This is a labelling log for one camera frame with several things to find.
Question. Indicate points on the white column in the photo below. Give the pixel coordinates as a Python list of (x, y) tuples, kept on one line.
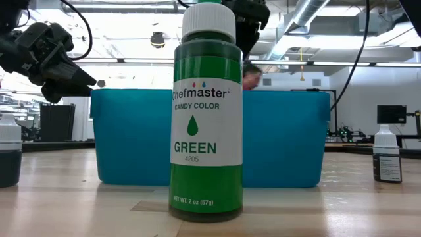
[(80, 118)]

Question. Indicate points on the silver ceiling duct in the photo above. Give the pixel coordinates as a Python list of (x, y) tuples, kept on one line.
[(306, 14)]

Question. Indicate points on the green Chefmaster food coloring bottle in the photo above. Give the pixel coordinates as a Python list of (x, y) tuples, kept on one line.
[(205, 184)]

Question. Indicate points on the person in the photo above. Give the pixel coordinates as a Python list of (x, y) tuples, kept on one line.
[(251, 79)]

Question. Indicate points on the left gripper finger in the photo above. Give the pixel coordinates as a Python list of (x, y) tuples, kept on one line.
[(72, 74), (60, 92)]

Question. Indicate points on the background robot with green lights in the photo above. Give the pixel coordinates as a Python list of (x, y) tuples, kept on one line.
[(345, 132)]

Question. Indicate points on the blue plastic bin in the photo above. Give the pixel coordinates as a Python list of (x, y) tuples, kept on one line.
[(131, 138)]

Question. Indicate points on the black monitor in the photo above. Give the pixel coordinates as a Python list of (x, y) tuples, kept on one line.
[(391, 114)]

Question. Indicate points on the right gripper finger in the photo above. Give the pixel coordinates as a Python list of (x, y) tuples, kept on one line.
[(242, 36), (253, 36)]

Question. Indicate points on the black ceiling dome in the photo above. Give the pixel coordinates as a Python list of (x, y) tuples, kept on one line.
[(157, 40)]

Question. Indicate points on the black cabinet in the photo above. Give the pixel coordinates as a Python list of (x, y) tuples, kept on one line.
[(56, 122)]

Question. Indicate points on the small white-capped dropper bottle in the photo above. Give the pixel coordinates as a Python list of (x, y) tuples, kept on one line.
[(386, 141), (10, 164)]

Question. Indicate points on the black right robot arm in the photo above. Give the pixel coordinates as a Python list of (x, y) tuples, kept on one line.
[(412, 16)]

